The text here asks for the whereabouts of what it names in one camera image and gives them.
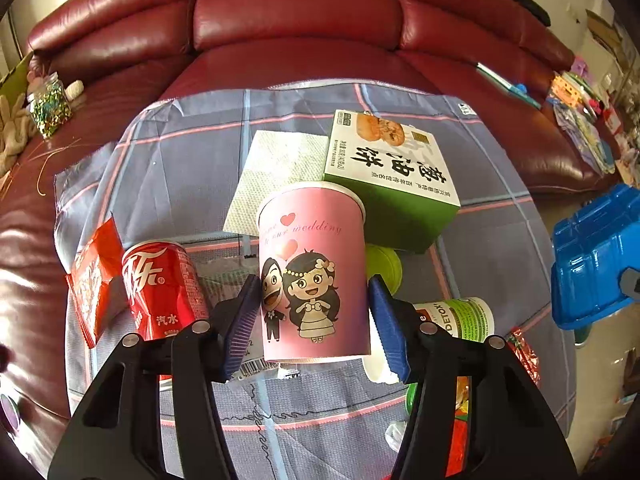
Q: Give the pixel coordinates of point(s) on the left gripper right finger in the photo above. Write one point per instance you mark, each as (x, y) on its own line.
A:
(397, 320)

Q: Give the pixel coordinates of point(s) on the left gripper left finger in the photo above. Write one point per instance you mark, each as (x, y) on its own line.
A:
(115, 430)

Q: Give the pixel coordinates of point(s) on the blue plastic tray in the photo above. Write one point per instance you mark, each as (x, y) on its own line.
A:
(596, 268)

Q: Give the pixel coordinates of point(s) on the pink wedding paper cup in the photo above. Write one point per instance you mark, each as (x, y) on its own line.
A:
(312, 265)

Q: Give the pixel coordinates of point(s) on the red plastic snack bag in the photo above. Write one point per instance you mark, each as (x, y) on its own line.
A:
(460, 434)

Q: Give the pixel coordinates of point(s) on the white detox supplement bottle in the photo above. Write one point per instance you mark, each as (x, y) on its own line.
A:
(466, 318)

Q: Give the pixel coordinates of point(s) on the red cola can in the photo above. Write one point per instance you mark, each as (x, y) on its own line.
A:
(162, 288)

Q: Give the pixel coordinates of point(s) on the red foil snack wrapper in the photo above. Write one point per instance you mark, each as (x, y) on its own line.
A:
(96, 284)

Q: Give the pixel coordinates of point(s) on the lime green lid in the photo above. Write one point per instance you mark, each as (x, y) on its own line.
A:
(384, 261)

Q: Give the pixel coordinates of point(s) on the green white biscuit box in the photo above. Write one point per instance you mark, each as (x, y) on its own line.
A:
(399, 174)

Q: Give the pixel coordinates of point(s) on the grey plaid cloth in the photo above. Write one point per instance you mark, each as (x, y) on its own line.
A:
(172, 176)

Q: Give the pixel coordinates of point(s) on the white paper napkin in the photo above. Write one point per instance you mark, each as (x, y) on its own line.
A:
(275, 160)

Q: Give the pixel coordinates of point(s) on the beige plush toy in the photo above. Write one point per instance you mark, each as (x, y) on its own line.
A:
(16, 129)

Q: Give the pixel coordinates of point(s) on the bag of colourful beads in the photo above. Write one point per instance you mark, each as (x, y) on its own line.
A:
(49, 106)

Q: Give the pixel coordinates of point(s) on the stack of colourful papers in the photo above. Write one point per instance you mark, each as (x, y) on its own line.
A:
(585, 114)

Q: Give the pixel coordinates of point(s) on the teal flat book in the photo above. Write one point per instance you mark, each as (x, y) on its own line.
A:
(518, 90)

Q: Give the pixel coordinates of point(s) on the red leather sofa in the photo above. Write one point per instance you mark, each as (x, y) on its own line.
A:
(130, 53)

